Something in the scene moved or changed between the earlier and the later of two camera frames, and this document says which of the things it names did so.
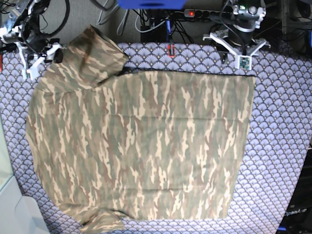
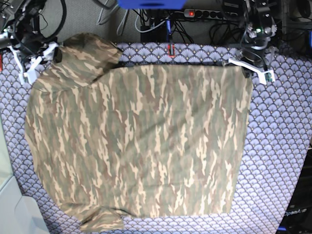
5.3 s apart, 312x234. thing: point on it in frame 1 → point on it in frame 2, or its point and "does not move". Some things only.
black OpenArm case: [298, 218] does not move
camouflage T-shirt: [110, 145] does not move
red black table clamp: [171, 50] does not move
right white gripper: [243, 59] → [267, 76]
